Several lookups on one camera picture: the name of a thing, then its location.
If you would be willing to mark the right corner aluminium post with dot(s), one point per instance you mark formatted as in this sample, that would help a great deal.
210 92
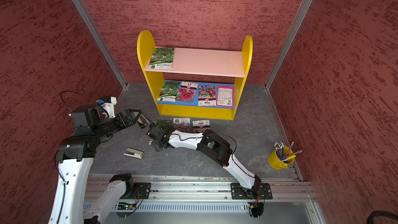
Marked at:
296 24

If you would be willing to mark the corner aluminium post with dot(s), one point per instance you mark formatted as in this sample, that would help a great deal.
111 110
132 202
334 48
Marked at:
85 15
296 24

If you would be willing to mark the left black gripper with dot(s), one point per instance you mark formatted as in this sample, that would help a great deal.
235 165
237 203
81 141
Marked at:
123 124

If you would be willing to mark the pink zinnia seed bag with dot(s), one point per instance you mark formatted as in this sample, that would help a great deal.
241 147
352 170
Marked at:
199 126

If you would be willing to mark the silver stapler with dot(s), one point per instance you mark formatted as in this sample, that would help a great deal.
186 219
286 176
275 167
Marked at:
133 153

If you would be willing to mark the large green gourd seed bag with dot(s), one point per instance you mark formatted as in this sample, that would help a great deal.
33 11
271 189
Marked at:
164 125

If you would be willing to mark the red dahlia seed bag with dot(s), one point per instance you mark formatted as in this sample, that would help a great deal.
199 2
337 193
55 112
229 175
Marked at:
186 92

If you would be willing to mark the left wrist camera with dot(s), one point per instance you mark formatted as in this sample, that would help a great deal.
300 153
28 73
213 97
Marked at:
107 104

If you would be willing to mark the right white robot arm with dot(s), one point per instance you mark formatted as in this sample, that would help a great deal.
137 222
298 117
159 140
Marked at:
214 147

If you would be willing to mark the green gourd bag lower shelf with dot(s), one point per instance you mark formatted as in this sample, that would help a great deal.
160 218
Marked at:
169 91

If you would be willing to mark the yellow pencil cup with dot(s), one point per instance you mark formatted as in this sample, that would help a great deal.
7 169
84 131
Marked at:
282 156

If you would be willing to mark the left corner aluminium post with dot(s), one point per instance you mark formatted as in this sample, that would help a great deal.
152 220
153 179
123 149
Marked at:
85 15

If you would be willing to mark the purple flower seed bag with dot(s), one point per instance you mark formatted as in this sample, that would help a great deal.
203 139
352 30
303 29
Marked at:
182 124

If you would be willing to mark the pink back-side seed bag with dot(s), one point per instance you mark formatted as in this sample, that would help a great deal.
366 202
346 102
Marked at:
225 96

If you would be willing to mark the mixed flower seed bag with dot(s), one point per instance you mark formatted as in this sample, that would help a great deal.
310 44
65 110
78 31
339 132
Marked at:
207 95

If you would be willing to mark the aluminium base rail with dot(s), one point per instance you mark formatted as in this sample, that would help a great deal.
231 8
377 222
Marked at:
218 189

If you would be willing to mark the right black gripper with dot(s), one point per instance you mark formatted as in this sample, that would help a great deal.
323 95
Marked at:
157 145

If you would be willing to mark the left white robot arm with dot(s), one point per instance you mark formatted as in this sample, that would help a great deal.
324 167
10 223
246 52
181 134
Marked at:
93 126

